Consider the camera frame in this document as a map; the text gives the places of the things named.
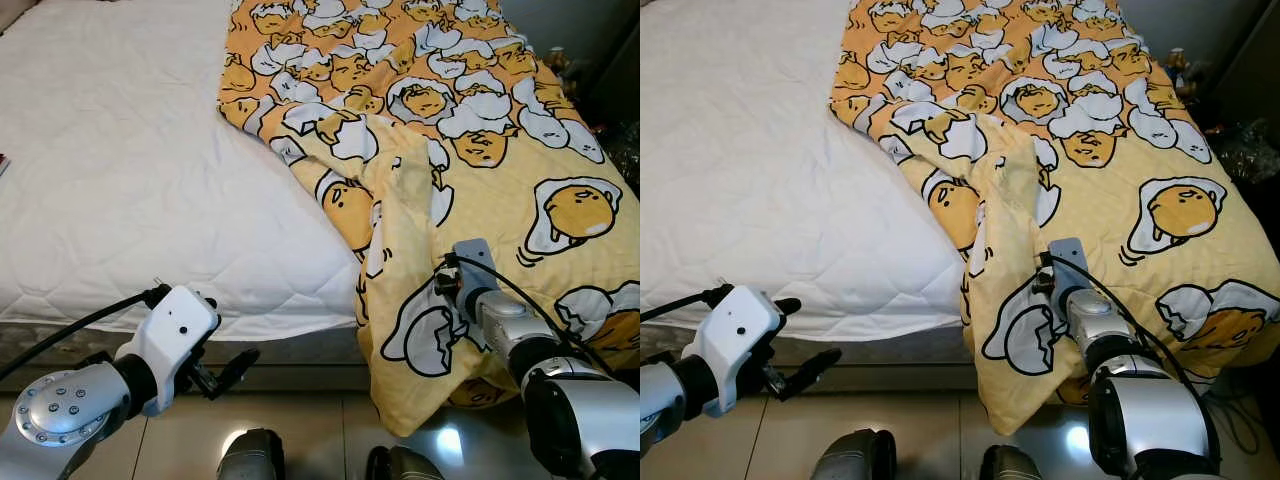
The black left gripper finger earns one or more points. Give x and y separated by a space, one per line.
208 302
815 368
789 306
238 368

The yellow egg print blanket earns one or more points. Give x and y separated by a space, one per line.
400 250
1010 250

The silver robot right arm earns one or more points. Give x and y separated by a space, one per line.
590 420
1150 420

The grey bed base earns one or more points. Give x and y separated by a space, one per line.
300 352
900 352

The dark grey robot left leg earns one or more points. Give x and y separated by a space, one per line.
850 458
250 458

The dark grey robot leg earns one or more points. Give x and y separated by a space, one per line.
405 465
850 458
250 458
1015 465

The white quilted mattress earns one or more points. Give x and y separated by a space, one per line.
740 180
120 180

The dark grey robot right leg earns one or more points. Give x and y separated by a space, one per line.
1015 465
405 465

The clear plastic bag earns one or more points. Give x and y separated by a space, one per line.
622 155
1245 150

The small brown figurine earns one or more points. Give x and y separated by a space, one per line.
1180 70

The dark bedside cabinet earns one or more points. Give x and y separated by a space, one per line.
620 80
1250 60

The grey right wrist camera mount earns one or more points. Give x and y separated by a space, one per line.
475 260
1068 258

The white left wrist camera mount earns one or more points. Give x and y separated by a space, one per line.
745 335
180 330

